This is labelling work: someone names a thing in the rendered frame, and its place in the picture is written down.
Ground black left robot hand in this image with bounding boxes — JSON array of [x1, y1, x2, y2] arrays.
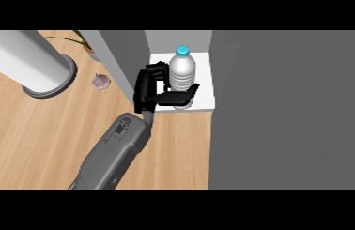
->
[[131, 60, 201, 115]]

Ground clear water bottle blue cap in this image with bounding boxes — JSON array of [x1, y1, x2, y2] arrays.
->
[[167, 45, 197, 111]]

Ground dark grey cabinet door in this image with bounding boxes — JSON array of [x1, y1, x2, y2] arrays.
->
[[207, 30, 355, 191]]

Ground purple garlic bulb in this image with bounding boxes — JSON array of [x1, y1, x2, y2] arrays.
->
[[91, 73, 112, 91]]

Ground green potted plant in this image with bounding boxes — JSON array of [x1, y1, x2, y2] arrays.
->
[[44, 30, 102, 63]]

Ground white cylinder with grey base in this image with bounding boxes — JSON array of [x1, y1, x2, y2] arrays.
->
[[0, 30, 78, 100]]

